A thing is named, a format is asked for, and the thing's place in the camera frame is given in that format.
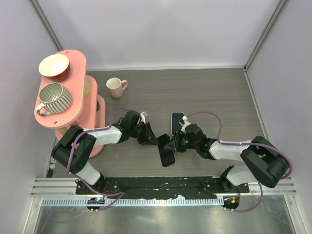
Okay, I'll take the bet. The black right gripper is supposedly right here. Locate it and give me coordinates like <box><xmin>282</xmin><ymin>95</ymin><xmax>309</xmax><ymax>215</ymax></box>
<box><xmin>165</xmin><ymin>130</ymin><xmax>198</xmax><ymax>153</ymax></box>

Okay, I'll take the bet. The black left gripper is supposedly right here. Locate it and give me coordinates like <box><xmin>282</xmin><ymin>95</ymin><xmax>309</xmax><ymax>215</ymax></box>
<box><xmin>130</xmin><ymin>122</ymin><xmax>159</xmax><ymax>146</ymax></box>

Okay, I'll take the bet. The black phone case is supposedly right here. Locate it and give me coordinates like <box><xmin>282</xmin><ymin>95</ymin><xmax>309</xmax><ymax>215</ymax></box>
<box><xmin>157</xmin><ymin>134</ymin><xmax>176</xmax><ymax>167</ymax></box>

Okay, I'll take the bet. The blue smartphone black screen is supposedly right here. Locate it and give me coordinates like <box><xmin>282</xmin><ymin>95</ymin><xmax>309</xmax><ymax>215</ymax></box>
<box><xmin>171</xmin><ymin>112</ymin><xmax>185</xmax><ymax>136</ymax></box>

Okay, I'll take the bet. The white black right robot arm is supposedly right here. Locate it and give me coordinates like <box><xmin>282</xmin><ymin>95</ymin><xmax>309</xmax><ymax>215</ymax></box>
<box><xmin>164</xmin><ymin>124</ymin><xmax>293</xmax><ymax>193</ymax></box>

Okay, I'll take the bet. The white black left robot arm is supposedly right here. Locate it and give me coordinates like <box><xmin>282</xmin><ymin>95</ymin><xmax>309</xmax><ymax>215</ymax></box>
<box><xmin>51</xmin><ymin>110</ymin><xmax>159</xmax><ymax>195</ymax></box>

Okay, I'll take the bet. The pink mug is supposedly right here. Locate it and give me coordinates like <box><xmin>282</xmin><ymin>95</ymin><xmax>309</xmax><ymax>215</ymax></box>
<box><xmin>106</xmin><ymin>78</ymin><xmax>128</xmax><ymax>99</ymax></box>

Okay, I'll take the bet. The pink tiered shelf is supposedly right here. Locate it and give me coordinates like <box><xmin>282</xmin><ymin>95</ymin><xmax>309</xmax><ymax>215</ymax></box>
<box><xmin>34</xmin><ymin>49</ymin><xmax>106</xmax><ymax>159</ymax></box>

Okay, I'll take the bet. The grey striped mug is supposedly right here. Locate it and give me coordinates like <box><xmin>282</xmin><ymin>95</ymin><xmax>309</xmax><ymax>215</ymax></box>
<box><xmin>36</xmin><ymin>82</ymin><xmax>73</xmax><ymax>117</ymax></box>

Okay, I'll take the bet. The white bowl red outside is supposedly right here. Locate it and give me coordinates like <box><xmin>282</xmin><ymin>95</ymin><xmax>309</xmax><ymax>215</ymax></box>
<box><xmin>39</xmin><ymin>54</ymin><xmax>70</xmax><ymax>82</ymax></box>

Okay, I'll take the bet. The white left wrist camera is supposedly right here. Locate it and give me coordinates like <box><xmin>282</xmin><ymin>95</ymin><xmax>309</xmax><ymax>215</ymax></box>
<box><xmin>139</xmin><ymin>111</ymin><xmax>148</xmax><ymax>124</ymax></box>

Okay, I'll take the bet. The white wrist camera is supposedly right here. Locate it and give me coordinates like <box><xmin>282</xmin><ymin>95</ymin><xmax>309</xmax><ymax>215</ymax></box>
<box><xmin>139</xmin><ymin>111</ymin><xmax>148</xmax><ymax>124</ymax></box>
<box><xmin>179</xmin><ymin>116</ymin><xmax>191</xmax><ymax>133</ymax></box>

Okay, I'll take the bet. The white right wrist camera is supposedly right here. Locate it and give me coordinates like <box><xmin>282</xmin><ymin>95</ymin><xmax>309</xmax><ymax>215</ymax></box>
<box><xmin>179</xmin><ymin>116</ymin><xmax>191</xmax><ymax>133</ymax></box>

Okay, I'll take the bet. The aluminium frame rail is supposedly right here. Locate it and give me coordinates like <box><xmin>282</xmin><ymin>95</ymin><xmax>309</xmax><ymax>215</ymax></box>
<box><xmin>31</xmin><ymin>176</ymin><xmax>296</xmax><ymax>208</ymax></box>

